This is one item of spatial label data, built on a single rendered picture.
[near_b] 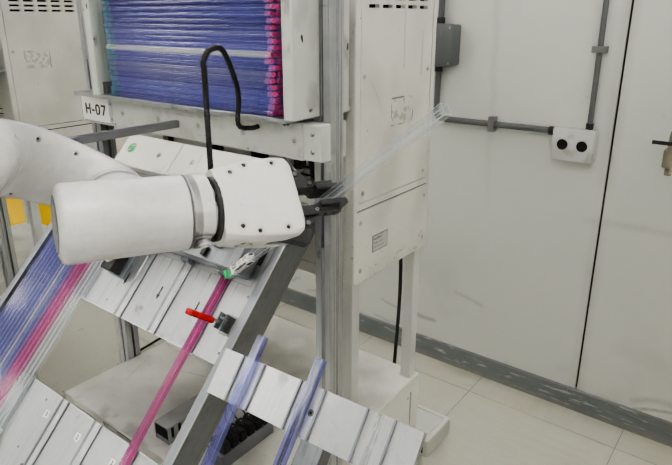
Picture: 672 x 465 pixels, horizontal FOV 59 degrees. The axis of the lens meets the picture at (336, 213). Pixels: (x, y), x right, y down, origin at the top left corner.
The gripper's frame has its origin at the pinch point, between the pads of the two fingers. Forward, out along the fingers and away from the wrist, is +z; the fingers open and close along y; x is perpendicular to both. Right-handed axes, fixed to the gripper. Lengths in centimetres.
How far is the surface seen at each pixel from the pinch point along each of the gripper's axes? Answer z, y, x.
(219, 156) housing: 2.9, 27.2, 40.1
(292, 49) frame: 8.1, 30.9, 10.5
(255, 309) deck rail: 1.3, -4.9, 36.8
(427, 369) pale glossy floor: 130, -20, 175
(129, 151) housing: -9, 40, 61
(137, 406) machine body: -10, -10, 102
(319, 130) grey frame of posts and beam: 13.6, 20.3, 18.7
